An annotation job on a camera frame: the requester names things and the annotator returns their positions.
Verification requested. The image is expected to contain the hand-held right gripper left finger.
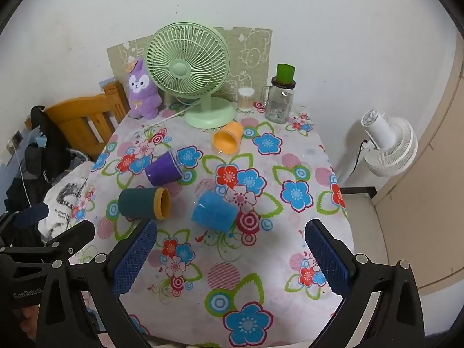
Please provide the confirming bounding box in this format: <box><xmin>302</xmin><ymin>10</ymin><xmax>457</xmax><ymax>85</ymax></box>
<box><xmin>36</xmin><ymin>219</ymin><xmax>158</xmax><ymax>348</ymax></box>

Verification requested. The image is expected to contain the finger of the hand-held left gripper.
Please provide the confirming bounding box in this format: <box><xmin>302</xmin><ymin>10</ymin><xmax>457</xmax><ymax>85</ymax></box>
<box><xmin>0</xmin><ymin>202</ymin><xmax>50</xmax><ymax>233</ymax></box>
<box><xmin>0</xmin><ymin>220</ymin><xmax>96</xmax><ymax>262</ymax></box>

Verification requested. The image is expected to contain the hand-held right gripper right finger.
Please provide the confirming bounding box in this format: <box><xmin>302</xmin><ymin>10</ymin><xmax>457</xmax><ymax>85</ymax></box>
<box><xmin>304</xmin><ymin>219</ymin><xmax>425</xmax><ymax>348</ymax></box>

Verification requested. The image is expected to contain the blue plastic cup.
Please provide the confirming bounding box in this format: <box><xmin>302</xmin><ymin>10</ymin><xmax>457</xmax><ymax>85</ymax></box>
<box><xmin>191</xmin><ymin>189</ymin><xmax>238</xmax><ymax>233</ymax></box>

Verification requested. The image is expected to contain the dark teal cup orange rim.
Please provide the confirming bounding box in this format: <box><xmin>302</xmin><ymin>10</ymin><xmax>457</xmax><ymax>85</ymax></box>
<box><xmin>118</xmin><ymin>187</ymin><xmax>171</xmax><ymax>220</ymax></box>

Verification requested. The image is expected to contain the purple plastic cup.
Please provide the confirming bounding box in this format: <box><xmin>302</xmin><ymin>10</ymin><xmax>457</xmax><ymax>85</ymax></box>
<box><xmin>145</xmin><ymin>148</ymin><xmax>183</xmax><ymax>187</ymax></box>

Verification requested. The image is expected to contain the orange plastic cup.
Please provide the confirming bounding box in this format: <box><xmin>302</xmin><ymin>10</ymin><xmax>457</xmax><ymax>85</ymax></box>
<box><xmin>212</xmin><ymin>121</ymin><xmax>244</xmax><ymax>154</ymax></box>

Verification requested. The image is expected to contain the green plastic cup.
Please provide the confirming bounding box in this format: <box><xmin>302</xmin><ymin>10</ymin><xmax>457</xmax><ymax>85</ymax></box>
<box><xmin>275</xmin><ymin>64</ymin><xmax>296</xmax><ymax>82</ymax></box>

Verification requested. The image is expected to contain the white printed shirt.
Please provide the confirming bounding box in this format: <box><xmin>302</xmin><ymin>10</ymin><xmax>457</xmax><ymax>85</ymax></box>
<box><xmin>38</xmin><ymin>161</ymin><xmax>97</xmax><ymax>240</ymax></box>

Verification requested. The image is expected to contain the black jacket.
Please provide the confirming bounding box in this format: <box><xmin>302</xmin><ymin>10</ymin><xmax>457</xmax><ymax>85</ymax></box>
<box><xmin>22</xmin><ymin>105</ymin><xmax>74</xmax><ymax>190</ymax></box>

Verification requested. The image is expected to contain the floral tablecloth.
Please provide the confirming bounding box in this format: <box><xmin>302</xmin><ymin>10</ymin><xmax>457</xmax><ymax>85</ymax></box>
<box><xmin>69</xmin><ymin>101</ymin><xmax>356</xmax><ymax>348</ymax></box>

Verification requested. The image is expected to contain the wooden chair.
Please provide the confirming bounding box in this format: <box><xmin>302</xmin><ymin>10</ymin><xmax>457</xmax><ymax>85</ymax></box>
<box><xmin>43</xmin><ymin>80</ymin><xmax>131</xmax><ymax>161</ymax></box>

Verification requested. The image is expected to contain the light wooden door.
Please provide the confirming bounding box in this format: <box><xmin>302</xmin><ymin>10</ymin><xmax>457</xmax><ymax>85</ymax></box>
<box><xmin>373</xmin><ymin>67</ymin><xmax>464</xmax><ymax>291</ymax></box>

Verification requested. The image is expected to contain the white floor fan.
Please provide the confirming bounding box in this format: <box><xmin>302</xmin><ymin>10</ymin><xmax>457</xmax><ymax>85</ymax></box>
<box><xmin>360</xmin><ymin>109</ymin><xmax>418</xmax><ymax>178</ymax></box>

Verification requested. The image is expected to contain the purple plush toy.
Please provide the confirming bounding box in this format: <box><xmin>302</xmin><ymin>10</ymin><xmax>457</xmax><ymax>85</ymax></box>
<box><xmin>125</xmin><ymin>58</ymin><xmax>162</xmax><ymax>120</ymax></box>

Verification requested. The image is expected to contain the cotton swab container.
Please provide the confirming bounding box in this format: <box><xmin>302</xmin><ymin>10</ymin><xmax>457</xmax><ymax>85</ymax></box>
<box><xmin>237</xmin><ymin>87</ymin><xmax>256</xmax><ymax>113</ymax></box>

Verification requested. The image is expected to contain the green desk fan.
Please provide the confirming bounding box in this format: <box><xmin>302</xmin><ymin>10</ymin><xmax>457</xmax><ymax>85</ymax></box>
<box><xmin>146</xmin><ymin>22</ymin><xmax>237</xmax><ymax>130</ymax></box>

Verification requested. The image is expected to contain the beige cartoon patterned board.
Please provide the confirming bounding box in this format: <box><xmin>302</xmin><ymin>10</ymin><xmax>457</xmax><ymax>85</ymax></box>
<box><xmin>106</xmin><ymin>26</ymin><xmax>273</xmax><ymax>111</ymax></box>

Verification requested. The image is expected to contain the thin white cable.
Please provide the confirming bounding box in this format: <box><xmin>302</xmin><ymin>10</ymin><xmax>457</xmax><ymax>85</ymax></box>
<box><xmin>14</xmin><ymin>148</ymin><xmax>32</xmax><ymax>211</ymax></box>

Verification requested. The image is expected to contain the black power cable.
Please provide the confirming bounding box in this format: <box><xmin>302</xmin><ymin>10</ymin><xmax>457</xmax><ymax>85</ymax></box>
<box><xmin>341</xmin><ymin>139</ymin><xmax>367</xmax><ymax>186</ymax></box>

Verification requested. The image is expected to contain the white fan cable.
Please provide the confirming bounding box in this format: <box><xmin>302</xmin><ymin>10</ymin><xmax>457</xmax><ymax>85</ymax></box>
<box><xmin>143</xmin><ymin>103</ymin><xmax>198</xmax><ymax>131</ymax></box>

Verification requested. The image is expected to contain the glass jar with handle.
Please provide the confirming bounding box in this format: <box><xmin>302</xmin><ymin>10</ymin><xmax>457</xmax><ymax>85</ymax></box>
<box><xmin>260</xmin><ymin>76</ymin><xmax>296</xmax><ymax>123</ymax></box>

